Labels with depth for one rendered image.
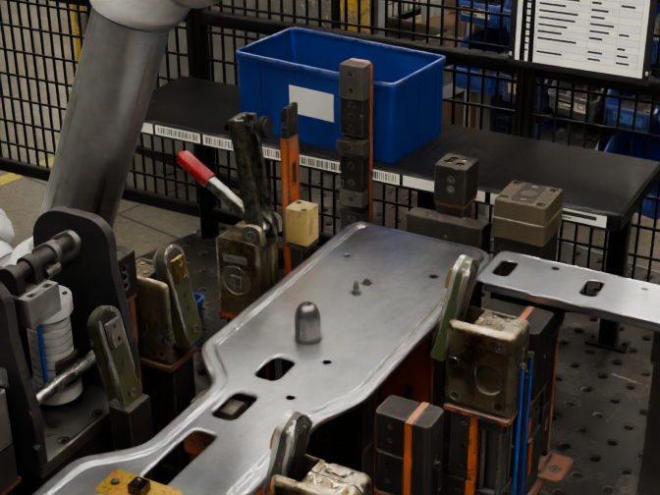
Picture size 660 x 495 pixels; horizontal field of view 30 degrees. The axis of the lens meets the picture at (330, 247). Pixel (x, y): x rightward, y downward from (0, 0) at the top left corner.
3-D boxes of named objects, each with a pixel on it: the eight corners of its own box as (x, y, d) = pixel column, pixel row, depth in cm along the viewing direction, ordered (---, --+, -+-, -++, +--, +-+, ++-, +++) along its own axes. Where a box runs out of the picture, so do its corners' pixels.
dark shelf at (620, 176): (619, 235, 174) (621, 215, 172) (109, 128, 213) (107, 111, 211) (661, 179, 191) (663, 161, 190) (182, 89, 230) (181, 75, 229)
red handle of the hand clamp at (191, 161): (261, 233, 160) (173, 153, 162) (254, 244, 161) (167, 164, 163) (278, 220, 163) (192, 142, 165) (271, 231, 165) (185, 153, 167)
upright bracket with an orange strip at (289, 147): (295, 420, 186) (287, 109, 164) (287, 417, 187) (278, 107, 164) (304, 411, 188) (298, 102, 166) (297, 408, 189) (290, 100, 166)
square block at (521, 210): (529, 427, 184) (546, 208, 168) (479, 413, 187) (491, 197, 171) (547, 401, 190) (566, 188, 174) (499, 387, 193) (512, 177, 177)
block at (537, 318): (526, 522, 164) (540, 342, 152) (450, 498, 169) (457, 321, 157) (550, 483, 172) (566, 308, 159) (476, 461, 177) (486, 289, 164)
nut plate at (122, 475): (185, 494, 123) (184, 484, 122) (163, 516, 120) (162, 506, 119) (117, 470, 126) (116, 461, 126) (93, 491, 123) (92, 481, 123)
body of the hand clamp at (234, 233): (265, 465, 176) (256, 246, 160) (225, 451, 179) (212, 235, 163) (286, 443, 181) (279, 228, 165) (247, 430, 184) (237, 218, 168)
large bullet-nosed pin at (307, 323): (312, 357, 148) (311, 310, 145) (290, 351, 150) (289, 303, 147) (325, 346, 151) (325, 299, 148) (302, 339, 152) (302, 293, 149)
